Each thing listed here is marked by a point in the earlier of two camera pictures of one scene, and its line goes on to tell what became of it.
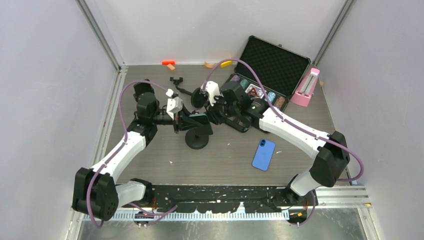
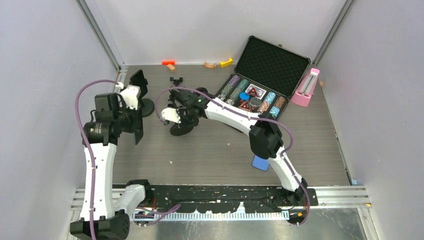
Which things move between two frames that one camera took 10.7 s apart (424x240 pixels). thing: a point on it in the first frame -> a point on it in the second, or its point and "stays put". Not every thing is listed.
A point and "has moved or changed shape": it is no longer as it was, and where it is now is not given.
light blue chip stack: (271, 96) stays put
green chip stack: (244, 83) stays put
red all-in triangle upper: (253, 92) stays put
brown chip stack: (280, 101) stays put
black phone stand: (197, 138) has moved or changed shape
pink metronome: (306, 88) stays put
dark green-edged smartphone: (202, 118) has moved or changed shape
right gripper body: (221, 110) -> (186, 117)
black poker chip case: (281, 69) stays put
